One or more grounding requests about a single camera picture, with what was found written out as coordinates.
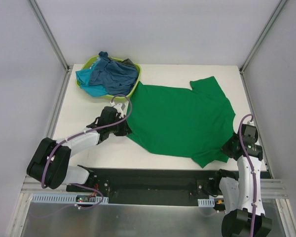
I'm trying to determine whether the lime green plastic basin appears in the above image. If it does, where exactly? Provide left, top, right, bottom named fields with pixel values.
left=75, top=52, right=142, bottom=101

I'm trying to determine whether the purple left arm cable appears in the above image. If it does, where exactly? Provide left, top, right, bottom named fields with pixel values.
left=40, top=94, right=133, bottom=210

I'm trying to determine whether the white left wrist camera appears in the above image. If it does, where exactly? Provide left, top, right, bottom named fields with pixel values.
left=110, top=101, right=126, bottom=118

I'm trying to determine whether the green t shirt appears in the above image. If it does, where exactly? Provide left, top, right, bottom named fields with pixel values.
left=127, top=77, right=235, bottom=167

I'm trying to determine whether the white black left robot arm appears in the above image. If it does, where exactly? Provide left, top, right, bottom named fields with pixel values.
left=26, top=103, right=131, bottom=192

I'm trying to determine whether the dark blue t shirt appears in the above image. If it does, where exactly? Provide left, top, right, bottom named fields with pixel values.
left=90, top=51, right=139, bottom=95

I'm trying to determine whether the grey t shirt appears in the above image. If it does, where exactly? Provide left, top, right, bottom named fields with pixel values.
left=122, top=58, right=135, bottom=67

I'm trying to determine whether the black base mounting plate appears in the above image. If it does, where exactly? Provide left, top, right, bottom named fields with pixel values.
left=66, top=167, right=234, bottom=205

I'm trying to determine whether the aluminium frame post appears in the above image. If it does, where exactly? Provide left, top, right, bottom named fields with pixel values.
left=28, top=0, right=74, bottom=73
left=239, top=0, right=289, bottom=75

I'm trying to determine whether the left white slotted cable duct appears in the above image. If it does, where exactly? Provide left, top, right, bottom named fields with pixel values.
left=32, top=194, right=109, bottom=205

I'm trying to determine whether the right white slotted cable duct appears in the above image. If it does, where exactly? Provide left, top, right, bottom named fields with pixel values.
left=197, top=198, right=215, bottom=208

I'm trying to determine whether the white slotted cable duct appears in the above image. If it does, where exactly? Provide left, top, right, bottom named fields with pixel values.
left=32, top=194, right=109, bottom=205
left=197, top=198, right=215, bottom=208

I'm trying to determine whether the left aluminium frame post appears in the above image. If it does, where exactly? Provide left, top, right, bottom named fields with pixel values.
left=28, top=0, right=74, bottom=73

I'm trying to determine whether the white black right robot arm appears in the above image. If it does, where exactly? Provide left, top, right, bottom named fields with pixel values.
left=212, top=124, right=272, bottom=237

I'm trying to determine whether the teal t shirt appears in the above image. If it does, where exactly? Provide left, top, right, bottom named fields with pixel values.
left=75, top=62, right=108, bottom=97

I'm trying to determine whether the right aluminium frame post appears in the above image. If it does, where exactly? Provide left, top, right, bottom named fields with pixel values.
left=239, top=0, right=289, bottom=75

